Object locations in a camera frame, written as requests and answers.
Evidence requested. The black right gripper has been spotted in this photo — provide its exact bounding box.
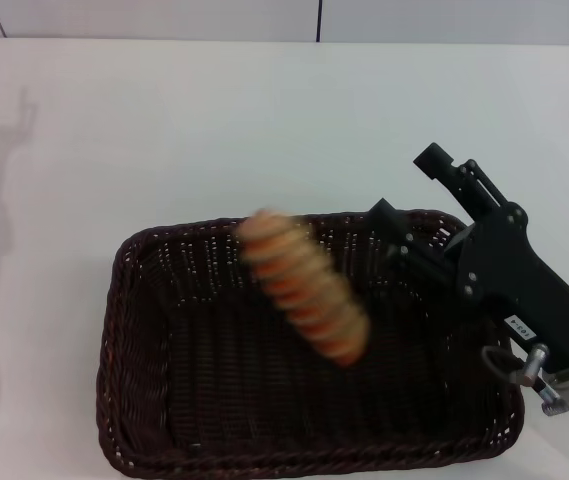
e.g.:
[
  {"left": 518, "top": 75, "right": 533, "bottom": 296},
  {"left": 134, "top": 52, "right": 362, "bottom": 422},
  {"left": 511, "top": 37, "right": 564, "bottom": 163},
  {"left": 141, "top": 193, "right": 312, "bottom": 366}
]
[{"left": 367, "top": 142, "right": 569, "bottom": 372}]

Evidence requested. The orange striped bread loaf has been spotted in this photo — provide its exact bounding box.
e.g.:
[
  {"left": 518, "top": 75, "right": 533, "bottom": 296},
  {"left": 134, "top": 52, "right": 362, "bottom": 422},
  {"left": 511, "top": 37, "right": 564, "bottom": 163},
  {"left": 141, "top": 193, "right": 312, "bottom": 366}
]
[{"left": 236, "top": 208, "right": 372, "bottom": 370}]

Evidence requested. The dark brown woven basket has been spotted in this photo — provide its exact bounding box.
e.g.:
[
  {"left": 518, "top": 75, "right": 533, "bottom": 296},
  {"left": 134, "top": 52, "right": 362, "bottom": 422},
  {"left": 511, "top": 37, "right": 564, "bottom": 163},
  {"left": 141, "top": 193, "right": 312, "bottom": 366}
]
[{"left": 95, "top": 209, "right": 528, "bottom": 477}]

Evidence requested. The right arm connector cable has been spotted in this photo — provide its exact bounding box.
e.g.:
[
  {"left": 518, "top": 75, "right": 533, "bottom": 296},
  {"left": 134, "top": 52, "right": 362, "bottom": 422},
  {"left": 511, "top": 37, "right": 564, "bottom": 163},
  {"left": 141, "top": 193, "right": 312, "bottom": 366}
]
[{"left": 480, "top": 342, "right": 566, "bottom": 416}]

